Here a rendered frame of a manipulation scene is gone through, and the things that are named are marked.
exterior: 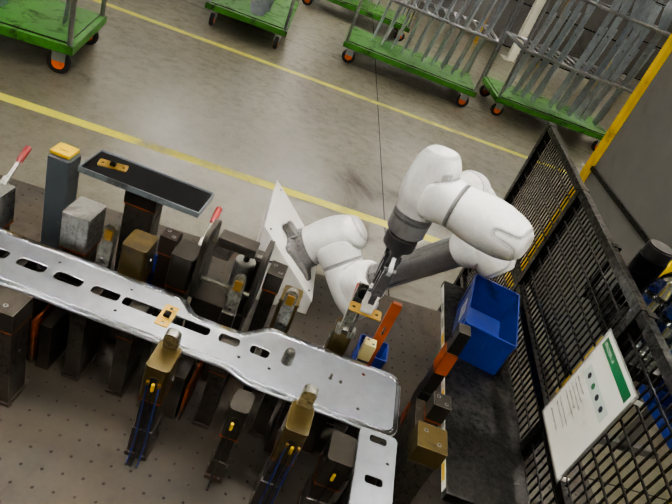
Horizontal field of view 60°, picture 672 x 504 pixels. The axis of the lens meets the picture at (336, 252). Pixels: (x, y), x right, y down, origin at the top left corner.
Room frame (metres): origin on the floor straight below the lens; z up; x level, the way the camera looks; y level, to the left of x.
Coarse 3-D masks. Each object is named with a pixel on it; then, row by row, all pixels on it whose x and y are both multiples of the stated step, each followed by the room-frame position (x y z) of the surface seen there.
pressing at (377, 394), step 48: (0, 240) 1.14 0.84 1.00; (48, 288) 1.05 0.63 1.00; (144, 288) 1.19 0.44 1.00; (144, 336) 1.03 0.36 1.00; (192, 336) 1.09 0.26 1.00; (240, 336) 1.16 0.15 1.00; (288, 336) 1.24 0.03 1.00; (288, 384) 1.07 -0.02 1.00; (336, 384) 1.14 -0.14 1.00; (384, 384) 1.21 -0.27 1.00; (384, 432) 1.05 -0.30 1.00
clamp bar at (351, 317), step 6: (360, 282) 1.31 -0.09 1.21; (360, 288) 1.31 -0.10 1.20; (366, 288) 1.31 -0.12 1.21; (354, 294) 1.30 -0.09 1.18; (360, 294) 1.28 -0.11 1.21; (354, 300) 1.30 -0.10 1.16; (360, 300) 1.31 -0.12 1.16; (348, 306) 1.31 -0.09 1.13; (354, 306) 1.30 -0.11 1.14; (348, 312) 1.29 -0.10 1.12; (354, 312) 1.30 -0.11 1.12; (348, 318) 1.30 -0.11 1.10; (354, 318) 1.30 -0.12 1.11; (342, 324) 1.28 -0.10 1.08; (354, 324) 1.29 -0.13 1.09; (348, 336) 1.28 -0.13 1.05
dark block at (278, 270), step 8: (272, 264) 1.36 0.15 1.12; (280, 264) 1.38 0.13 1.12; (272, 272) 1.33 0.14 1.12; (280, 272) 1.34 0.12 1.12; (264, 280) 1.32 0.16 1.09; (272, 280) 1.32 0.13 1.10; (280, 280) 1.32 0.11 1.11; (264, 288) 1.32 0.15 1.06; (272, 288) 1.32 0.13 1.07; (264, 296) 1.32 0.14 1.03; (272, 296) 1.32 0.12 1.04; (264, 304) 1.32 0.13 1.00; (272, 304) 1.34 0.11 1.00; (256, 312) 1.32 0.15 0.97; (264, 312) 1.32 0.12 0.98; (256, 320) 1.32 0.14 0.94; (264, 320) 1.32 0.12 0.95; (248, 328) 1.32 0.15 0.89; (256, 328) 1.32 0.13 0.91
